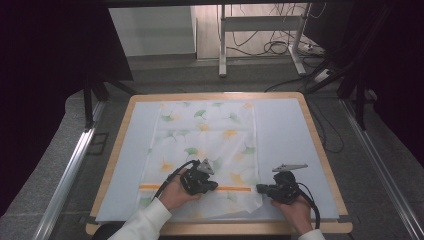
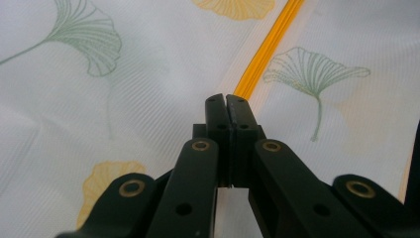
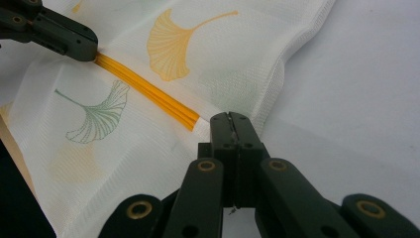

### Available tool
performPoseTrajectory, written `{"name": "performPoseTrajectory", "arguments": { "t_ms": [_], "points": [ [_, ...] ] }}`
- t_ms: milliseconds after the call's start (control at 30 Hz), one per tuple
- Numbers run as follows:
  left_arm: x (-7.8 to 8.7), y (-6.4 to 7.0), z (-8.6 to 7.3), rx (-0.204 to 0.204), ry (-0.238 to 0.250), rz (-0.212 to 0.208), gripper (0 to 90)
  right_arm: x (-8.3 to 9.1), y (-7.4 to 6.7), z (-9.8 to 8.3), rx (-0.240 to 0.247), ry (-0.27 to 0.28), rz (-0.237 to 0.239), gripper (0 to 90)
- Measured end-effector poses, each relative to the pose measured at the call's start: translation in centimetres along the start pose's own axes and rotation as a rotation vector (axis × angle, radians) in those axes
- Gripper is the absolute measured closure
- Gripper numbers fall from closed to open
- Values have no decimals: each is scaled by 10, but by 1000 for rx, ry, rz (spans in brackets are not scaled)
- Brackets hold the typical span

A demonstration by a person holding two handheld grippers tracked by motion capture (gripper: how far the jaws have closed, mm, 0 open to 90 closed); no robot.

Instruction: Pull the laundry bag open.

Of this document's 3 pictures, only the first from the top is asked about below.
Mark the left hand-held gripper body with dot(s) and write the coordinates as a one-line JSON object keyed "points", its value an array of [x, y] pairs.
{"points": [[193, 181]]}

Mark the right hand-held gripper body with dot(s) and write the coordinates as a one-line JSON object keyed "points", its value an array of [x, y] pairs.
{"points": [[285, 190]]}

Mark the leaf print mesh laundry bag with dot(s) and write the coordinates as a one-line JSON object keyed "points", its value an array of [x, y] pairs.
{"points": [[206, 140]]}

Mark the person's left hand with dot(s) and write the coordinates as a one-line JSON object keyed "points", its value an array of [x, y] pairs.
{"points": [[175, 196]]}

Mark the person's right hand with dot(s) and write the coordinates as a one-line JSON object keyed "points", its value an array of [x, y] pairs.
{"points": [[296, 215]]}

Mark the wooden table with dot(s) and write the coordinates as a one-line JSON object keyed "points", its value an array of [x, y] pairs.
{"points": [[216, 229]]}

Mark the white table mat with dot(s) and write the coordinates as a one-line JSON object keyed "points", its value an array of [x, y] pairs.
{"points": [[286, 133]]}

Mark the black metal stand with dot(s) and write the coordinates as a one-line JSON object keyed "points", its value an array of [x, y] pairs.
{"points": [[88, 106], [360, 100]]}

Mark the white power strip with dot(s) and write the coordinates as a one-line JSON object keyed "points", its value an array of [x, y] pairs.
{"points": [[322, 75]]}

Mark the white board panel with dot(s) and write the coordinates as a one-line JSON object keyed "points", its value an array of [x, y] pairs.
{"points": [[151, 31]]}

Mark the dark curtain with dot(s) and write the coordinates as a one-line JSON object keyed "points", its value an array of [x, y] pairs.
{"points": [[43, 83], [396, 73]]}

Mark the aluminium floor rail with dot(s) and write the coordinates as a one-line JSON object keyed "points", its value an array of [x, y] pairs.
{"points": [[383, 166], [66, 176]]}

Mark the white metal desk frame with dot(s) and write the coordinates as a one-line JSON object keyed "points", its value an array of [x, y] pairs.
{"points": [[260, 23]]}

